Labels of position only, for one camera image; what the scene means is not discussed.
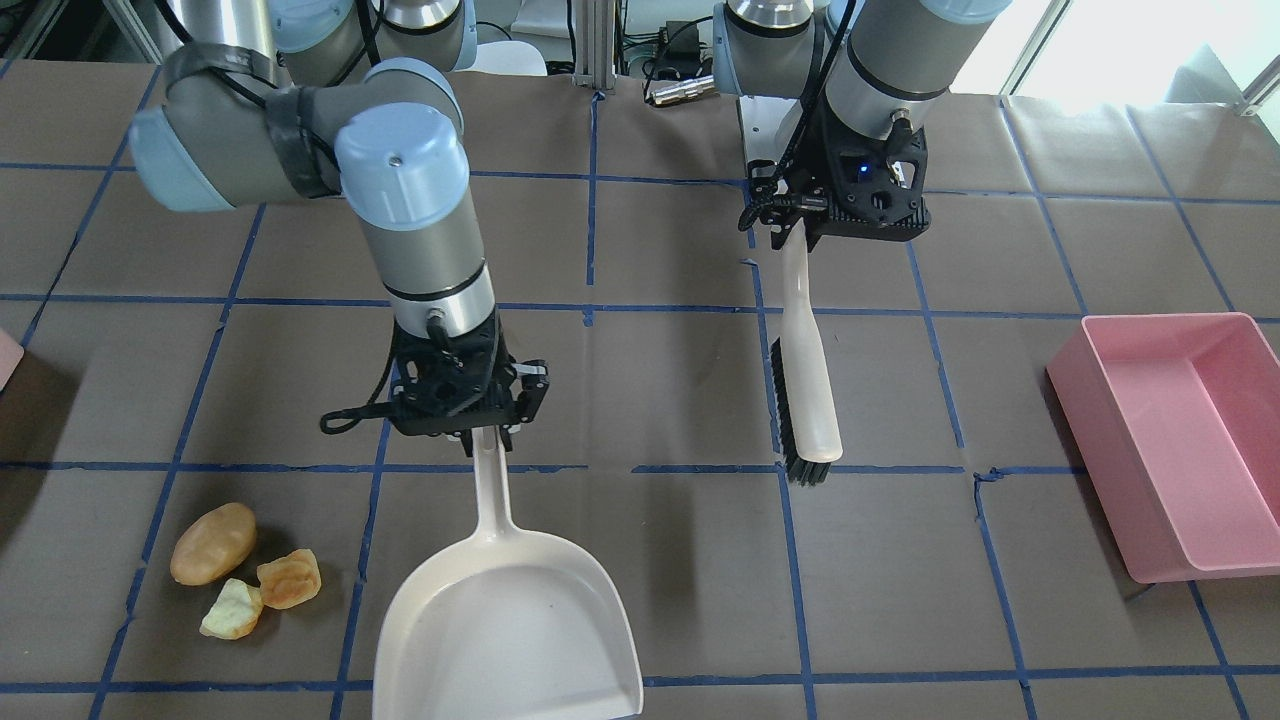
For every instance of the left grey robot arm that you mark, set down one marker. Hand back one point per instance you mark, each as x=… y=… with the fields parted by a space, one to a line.
x=863 y=76

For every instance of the white plastic chair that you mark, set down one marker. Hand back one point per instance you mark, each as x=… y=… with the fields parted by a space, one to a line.
x=509 y=58

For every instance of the yellow-green apple piece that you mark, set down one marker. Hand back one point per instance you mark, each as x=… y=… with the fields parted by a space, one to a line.
x=235 y=612

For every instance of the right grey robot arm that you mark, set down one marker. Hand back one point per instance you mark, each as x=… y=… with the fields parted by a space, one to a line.
x=282 y=101

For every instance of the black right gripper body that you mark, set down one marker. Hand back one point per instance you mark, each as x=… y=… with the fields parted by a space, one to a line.
x=531 y=393

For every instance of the brown potato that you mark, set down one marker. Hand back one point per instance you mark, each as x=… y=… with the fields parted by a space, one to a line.
x=214 y=545

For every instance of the empty pink plastic bin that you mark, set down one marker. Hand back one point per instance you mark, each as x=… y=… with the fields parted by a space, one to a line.
x=1176 y=417

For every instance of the white plastic dustpan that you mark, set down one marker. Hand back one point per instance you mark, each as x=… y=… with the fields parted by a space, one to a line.
x=508 y=623

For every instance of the white brush black bristles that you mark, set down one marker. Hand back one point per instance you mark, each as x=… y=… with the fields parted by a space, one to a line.
x=810 y=438

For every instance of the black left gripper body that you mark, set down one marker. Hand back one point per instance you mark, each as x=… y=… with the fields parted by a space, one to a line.
x=822 y=170

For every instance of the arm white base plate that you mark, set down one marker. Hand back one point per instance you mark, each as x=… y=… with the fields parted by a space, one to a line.
x=767 y=125

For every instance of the orange bread piece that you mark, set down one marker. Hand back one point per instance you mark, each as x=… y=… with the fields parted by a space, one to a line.
x=290 y=580

